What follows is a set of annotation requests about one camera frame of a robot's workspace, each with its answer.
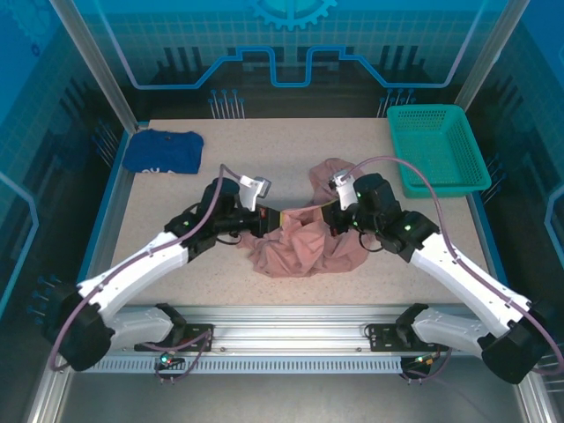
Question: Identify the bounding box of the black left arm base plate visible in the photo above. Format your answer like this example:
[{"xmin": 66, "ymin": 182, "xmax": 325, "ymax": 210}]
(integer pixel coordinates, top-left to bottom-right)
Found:
[{"xmin": 134, "ymin": 323, "xmax": 216, "ymax": 353}]

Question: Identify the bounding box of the white slotted cable duct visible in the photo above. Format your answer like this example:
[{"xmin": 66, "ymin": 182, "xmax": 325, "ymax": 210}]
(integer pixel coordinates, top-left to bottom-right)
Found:
[{"xmin": 99, "ymin": 355, "xmax": 404, "ymax": 375}]

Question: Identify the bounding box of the green plastic mesh basket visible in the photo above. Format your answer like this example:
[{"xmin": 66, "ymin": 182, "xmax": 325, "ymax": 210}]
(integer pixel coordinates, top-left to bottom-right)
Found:
[{"xmin": 386, "ymin": 104, "xmax": 493, "ymax": 199}]

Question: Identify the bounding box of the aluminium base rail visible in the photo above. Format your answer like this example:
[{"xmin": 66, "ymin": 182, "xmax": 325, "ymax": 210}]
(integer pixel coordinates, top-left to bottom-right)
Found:
[{"xmin": 109, "ymin": 302, "xmax": 528, "ymax": 359}]

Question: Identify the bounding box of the pink t-shirt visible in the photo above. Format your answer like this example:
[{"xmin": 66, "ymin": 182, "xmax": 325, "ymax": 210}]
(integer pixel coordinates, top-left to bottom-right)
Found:
[{"xmin": 235, "ymin": 158, "xmax": 375, "ymax": 279}]

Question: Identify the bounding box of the aluminium lower frame bar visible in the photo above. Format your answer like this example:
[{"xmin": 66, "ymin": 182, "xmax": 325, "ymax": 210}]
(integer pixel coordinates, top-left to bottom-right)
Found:
[
  {"xmin": 24, "ymin": 365, "xmax": 74, "ymax": 423},
  {"xmin": 508, "ymin": 378, "xmax": 559, "ymax": 423}
]

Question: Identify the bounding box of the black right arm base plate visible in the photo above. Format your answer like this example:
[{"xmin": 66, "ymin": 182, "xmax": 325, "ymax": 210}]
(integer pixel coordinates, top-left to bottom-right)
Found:
[{"xmin": 367, "ymin": 322, "xmax": 424, "ymax": 353}]

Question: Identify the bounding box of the blue table side trim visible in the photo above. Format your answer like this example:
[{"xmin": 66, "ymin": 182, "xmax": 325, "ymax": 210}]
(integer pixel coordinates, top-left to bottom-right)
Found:
[
  {"xmin": 65, "ymin": 121, "xmax": 151, "ymax": 321},
  {"xmin": 464, "ymin": 191, "xmax": 521, "ymax": 321}
]

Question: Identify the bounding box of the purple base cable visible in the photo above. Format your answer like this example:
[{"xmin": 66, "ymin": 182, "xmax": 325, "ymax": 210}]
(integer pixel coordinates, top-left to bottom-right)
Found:
[
  {"xmin": 152, "ymin": 328, "xmax": 215, "ymax": 385},
  {"xmin": 398, "ymin": 343, "xmax": 454, "ymax": 385}
]

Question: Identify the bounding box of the aluminium corner post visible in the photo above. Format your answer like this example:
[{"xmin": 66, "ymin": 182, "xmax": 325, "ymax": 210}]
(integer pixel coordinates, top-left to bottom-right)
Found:
[
  {"xmin": 48, "ymin": 0, "xmax": 140, "ymax": 133},
  {"xmin": 453, "ymin": 0, "xmax": 532, "ymax": 109}
]

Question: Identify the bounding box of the small green-lit circuit board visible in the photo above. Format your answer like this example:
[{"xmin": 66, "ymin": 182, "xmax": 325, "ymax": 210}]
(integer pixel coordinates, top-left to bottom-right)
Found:
[
  {"xmin": 153, "ymin": 350, "xmax": 186, "ymax": 369},
  {"xmin": 407, "ymin": 354, "xmax": 442, "ymax": 369}
]

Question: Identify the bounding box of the folded blue t-shirt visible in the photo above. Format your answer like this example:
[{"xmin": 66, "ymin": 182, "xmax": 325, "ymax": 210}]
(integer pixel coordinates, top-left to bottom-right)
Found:
[{"xmin": 122, "ymin": 130, "xmax": 205, "ymax": 176}]

